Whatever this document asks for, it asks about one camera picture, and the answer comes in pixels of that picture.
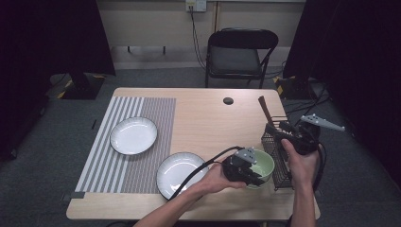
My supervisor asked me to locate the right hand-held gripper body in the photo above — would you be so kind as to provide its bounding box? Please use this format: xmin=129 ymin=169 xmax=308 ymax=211
xmin=285 ymin=113 xmax=346 ymax=155

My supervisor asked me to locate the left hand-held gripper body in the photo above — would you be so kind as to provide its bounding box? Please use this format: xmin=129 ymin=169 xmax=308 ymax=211
xmin=221 ymin=147 xmax=258 ymax=183

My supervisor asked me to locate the black wire cutlery basket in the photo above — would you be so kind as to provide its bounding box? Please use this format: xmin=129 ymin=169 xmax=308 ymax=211
xmin=260 ymin=115 xmax=313 ymax=192

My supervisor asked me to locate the white plate with black rim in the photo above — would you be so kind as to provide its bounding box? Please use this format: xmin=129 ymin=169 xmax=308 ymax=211
xmin=156 ymin=151 xmax=211 ymax=201
xmin=109 ymin=116 xmax=159 ymax=156

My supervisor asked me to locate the person's left hand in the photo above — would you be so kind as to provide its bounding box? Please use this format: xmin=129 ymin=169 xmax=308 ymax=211
xmin=192 ymin=162 xmax=247 ymax=197

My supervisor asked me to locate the person's right hand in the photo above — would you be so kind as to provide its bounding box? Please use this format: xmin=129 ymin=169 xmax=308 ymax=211
xmin=281 ymin=140 xmax=320 ymax=190

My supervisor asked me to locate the black stand base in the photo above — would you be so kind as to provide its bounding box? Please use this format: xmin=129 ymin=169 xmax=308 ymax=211
xmin=273 ymin=75 xmax=318 ymax=100
xmin=46 ymin=72 xmax=107 ymax=100

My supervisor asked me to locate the black folding chair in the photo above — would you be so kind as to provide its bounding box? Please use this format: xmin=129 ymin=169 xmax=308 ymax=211
xmin=204 ymin=27 xmax=280 ymax=89

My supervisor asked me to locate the dark curtain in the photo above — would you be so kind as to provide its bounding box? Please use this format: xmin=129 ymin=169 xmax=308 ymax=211
xmin=283 ymin=0 xmax=401 ymax=187
xmin=0 ymin=0 xmax=116 ymax=160

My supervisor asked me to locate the grey striped placemat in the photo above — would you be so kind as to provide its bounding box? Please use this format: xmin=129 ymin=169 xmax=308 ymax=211
xmin=75 ymin=96 xmax=177 ymax=195

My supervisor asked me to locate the grey tape strip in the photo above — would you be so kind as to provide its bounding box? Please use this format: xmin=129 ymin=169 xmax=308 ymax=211
xmin=61 ymin=191 xmax=86 ymax=201

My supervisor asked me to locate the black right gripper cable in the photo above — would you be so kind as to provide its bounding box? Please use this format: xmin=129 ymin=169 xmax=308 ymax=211
xmin=311 ymin=143 xmax=327 ymax=193

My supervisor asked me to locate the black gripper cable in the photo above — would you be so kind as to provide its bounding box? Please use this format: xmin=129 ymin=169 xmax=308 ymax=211
xmin=168 ymin=145 xmax=245 ymax=201
xmin=311 ymin=143 xmax=327 ymax=193

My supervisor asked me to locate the black floor cable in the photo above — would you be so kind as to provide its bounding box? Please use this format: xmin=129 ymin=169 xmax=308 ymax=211
xmin=285 ymin=81 xmax=332 ymax=127

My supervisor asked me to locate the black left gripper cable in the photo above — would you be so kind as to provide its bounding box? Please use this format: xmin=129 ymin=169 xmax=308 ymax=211
xmin=168 ymin=145 xmax=245 ymax=201

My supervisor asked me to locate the black wall socket cable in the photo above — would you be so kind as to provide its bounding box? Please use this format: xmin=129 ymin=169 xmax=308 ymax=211
xmin=188 ymin=6 xmax=207 ymax=70

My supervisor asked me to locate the white wall socket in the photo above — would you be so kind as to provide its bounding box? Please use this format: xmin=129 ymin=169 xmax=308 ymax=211
xmin=184 ymin=0 xmax=207 ymax=13

